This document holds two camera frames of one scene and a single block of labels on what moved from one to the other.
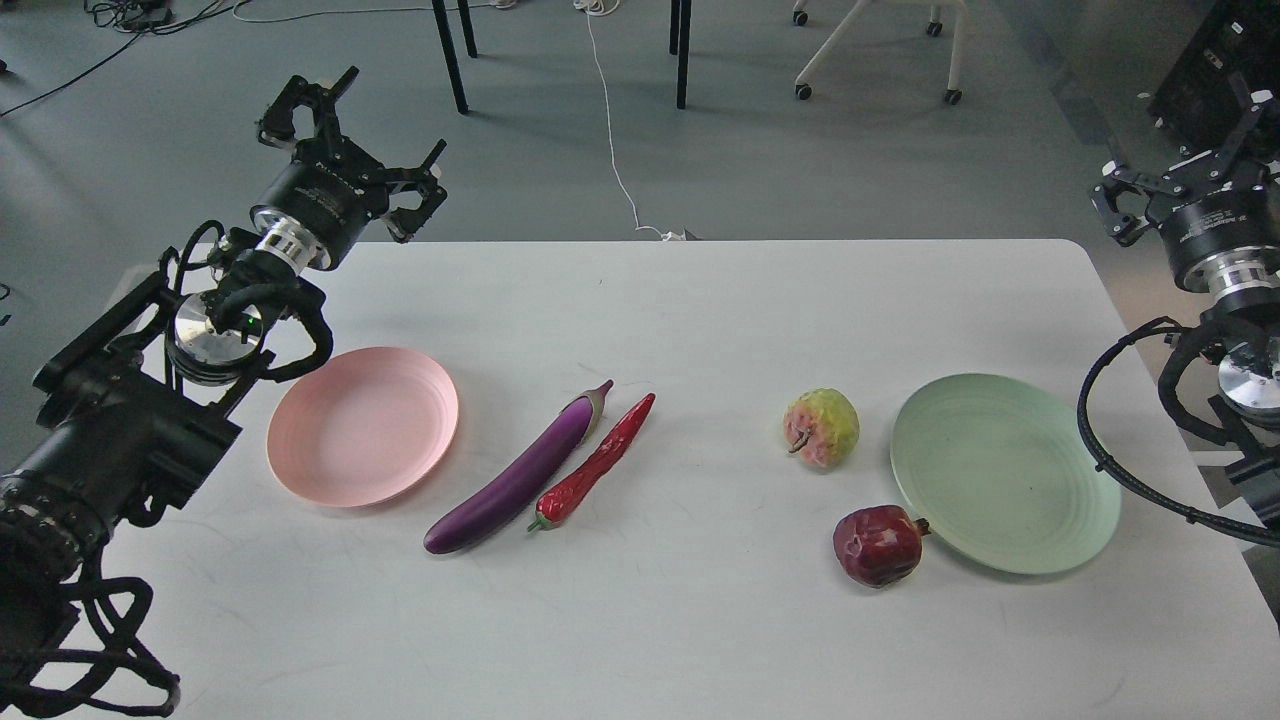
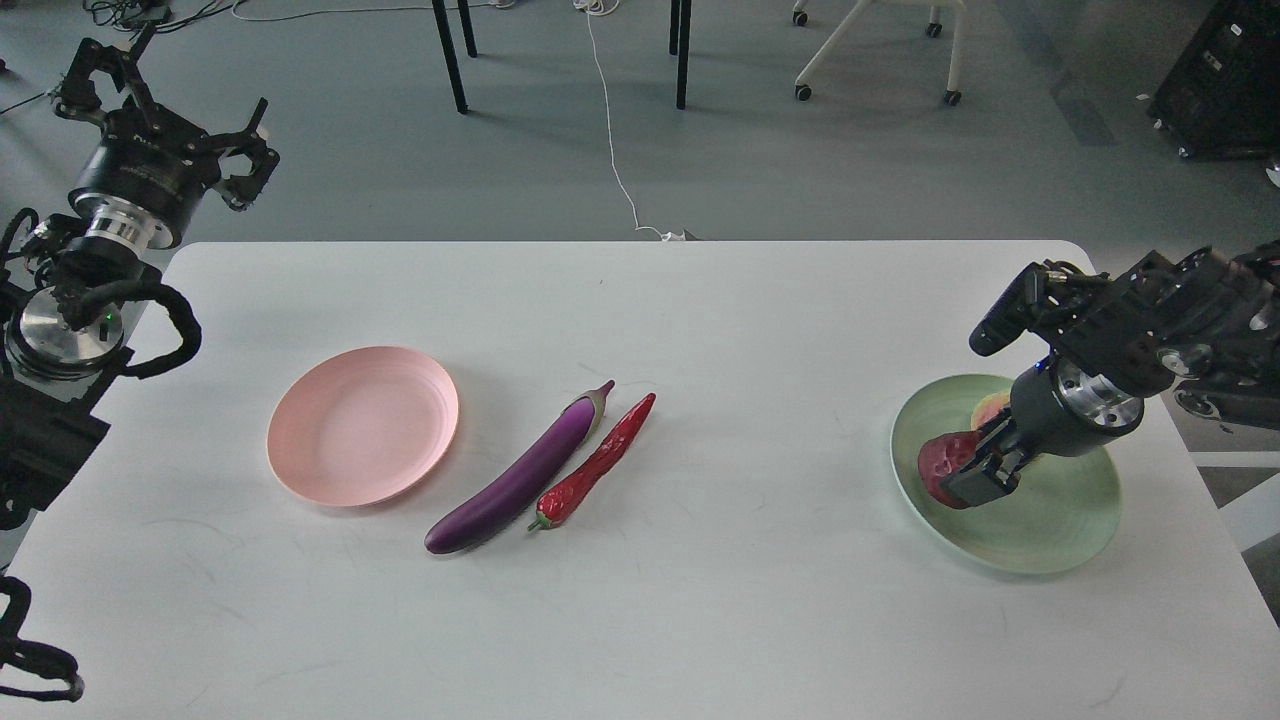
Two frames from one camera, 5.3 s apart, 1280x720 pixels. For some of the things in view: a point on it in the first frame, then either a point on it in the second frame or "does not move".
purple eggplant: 520,487 does not move
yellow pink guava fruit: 821,426 to 989,406
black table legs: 457,87 does not move
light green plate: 998,467 does not move
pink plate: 361,427 does not move
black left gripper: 319,207 to 137,191
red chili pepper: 562,502 does not move
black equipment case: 1228,77 does not move
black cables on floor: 150,16 does not move
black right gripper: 1218,211 to 1055,411
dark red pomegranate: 879,546 to 942,456
